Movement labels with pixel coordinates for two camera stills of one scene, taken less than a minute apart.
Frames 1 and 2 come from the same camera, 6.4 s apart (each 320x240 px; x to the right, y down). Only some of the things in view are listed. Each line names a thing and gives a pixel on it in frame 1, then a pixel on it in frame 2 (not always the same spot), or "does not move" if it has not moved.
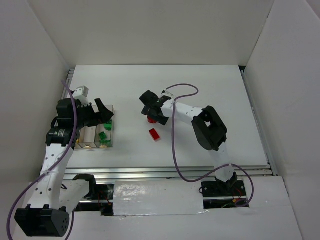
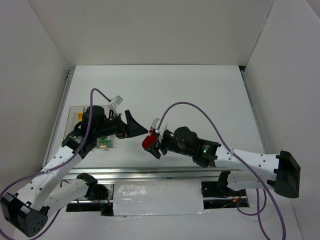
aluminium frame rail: (178, 172) does not move
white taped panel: (157, 197) does not move
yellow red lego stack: (151, 120) -> (148, 140)
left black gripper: (89, 116) -> (123, 127)
